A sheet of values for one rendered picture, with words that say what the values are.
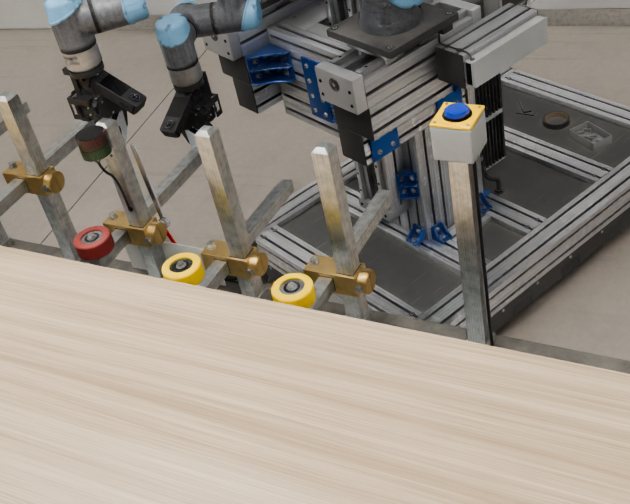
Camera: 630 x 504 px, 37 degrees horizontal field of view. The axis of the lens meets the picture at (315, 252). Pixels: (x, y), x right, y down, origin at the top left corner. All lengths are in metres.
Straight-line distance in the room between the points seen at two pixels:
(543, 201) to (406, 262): 0.49
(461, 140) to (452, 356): 0.35
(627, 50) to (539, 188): 1.31
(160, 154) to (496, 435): 2.84
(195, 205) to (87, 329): 1.92
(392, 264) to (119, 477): 1.50
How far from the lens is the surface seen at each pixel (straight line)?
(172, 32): 2.18
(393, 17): 2.24
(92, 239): 2.05
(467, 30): 2.39
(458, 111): 1.54
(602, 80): 4.07
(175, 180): 2.24
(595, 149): 3.26
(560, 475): 1.42
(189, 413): 1.60
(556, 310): 2.97
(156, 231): 2.09
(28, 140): 2.17
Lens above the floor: 2.02
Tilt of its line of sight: 38 degrees down
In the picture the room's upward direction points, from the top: 13 degrees counter-clockwise
